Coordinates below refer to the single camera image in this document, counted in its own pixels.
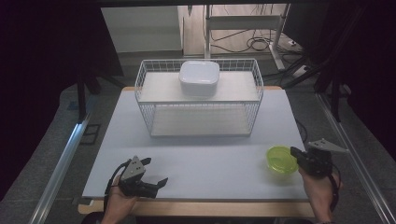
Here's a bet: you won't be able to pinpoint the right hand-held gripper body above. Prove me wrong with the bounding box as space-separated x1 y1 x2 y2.
298 138 350 179

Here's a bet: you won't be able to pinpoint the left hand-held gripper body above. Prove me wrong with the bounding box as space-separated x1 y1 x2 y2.
118 155 159 200

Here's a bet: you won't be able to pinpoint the green translucent bowl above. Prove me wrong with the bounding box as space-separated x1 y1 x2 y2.
265 145 300 175

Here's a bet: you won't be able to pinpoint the white wire rack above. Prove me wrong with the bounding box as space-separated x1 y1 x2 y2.
134 58 265 138

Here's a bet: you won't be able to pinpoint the white square bowl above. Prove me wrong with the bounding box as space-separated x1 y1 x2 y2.
177 60 220 98

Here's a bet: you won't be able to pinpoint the person's left hand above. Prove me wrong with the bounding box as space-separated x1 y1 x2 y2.
105 175 140 218

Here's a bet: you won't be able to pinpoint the person's right hand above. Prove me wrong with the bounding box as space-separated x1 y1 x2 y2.
298 167 344 216

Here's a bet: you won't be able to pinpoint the grey table mat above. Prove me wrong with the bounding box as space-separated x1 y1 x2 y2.
81 89 323 202

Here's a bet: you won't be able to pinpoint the black metal stand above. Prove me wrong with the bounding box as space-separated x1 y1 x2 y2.
312 6 367 123
75 69 126 123

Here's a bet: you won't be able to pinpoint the white power strip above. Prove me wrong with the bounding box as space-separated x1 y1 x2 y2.
291 64 313 79

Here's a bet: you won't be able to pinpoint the white cabinet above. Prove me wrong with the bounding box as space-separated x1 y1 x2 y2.
100 5 184 54

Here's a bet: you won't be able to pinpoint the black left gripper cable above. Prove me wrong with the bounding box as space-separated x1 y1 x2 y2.
103 159 133 208

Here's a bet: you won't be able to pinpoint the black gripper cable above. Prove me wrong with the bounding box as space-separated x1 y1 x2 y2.
328 163 343 213
103 159 133 208

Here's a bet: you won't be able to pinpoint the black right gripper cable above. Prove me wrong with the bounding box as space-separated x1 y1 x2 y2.
328 163 343 213

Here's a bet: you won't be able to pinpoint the aluminium floor rail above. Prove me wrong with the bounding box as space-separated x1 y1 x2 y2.
315 92 396 224
28 111 93 224

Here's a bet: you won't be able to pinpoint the black floor cables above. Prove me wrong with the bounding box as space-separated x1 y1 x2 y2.
210 28 302 54

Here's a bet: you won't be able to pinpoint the white metal desk frame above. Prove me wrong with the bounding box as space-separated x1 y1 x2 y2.
204 3 291 71

